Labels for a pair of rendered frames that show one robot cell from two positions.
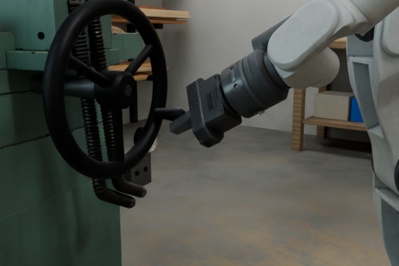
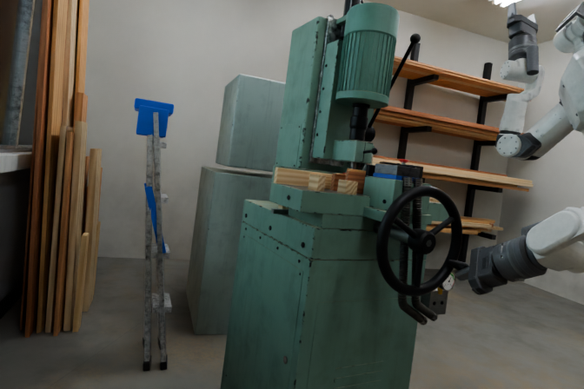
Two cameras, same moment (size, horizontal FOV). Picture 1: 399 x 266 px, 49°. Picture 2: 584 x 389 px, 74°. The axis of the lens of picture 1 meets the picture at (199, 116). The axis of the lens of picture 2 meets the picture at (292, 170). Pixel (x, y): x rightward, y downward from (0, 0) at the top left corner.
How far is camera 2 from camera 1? 0.36 m
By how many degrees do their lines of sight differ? 36
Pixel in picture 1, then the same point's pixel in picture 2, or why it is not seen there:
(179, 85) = not seen: hidden behind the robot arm
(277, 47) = (533, 237)
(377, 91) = not seen: outside the picture
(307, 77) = (558, 262)
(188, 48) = (527, 214)
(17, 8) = (374, 183)
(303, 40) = (550, 236)
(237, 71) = (505, 247)
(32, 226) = (357, 313)
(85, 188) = (394, 301)
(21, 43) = (373, 203)
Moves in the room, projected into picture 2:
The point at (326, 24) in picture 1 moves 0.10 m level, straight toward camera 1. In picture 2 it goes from (568, 229) to (551, 229)
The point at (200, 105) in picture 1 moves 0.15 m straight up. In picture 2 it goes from (477, 264) to (485, 202)
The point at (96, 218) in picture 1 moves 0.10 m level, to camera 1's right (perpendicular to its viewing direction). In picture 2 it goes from (398, 325) to (430, 336)
